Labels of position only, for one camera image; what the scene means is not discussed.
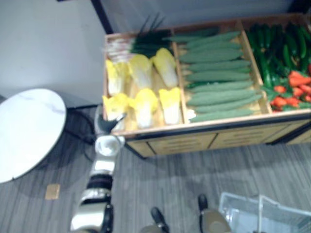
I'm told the light green loofah gourd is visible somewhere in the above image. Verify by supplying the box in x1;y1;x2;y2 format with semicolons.
186;81;254;90
186;60;251;71
186;41;242;51
193;101;259;114
186;94;263;107
179;53;242;64
185;71;251;83
191;88;256;98
186;31;242;46
186;67;251;75
181;47;244;58
189;108;255;123

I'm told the clear plastic shopping basket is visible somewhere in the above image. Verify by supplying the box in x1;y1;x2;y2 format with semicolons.
218;191;311;233

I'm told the robot left leg and foot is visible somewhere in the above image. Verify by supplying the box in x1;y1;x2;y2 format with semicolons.
141;207;171;233

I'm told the dark green cucumber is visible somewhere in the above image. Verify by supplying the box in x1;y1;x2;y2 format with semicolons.
257;25;266;47
297;26;307;59
282;44;292;69
260;57;273;86

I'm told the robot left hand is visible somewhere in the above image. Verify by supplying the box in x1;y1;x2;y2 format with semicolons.
94;106;128;133

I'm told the black table base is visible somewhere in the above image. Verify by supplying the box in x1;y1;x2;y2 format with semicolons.
63;106;98;147

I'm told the brown square floor tag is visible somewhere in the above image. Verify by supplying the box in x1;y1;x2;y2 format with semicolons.
45;183;61;200

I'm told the green onion bunch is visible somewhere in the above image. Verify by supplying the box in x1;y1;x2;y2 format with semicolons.
106;14;176;59

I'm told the yellow napa cabbage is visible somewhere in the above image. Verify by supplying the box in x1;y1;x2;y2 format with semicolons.
128;88;159;129
128;54;154;89
102;93;130;130
105;60;131;96
158;87;182;126
152;48;178;87

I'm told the wooden vegetable display stand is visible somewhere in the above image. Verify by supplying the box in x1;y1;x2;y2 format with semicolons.
101;13;311;159

